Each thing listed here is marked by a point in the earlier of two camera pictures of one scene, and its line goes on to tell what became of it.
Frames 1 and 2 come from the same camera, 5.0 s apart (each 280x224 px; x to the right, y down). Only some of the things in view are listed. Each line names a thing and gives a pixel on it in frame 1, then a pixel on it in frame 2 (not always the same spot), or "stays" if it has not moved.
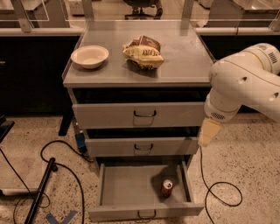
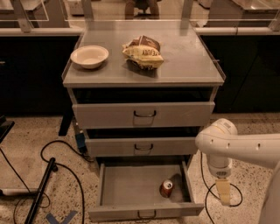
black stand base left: (5, 126) stays
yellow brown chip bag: (143, 52) stays
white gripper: (216, 111) -> (220, 171)
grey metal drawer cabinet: (138, 91) stays
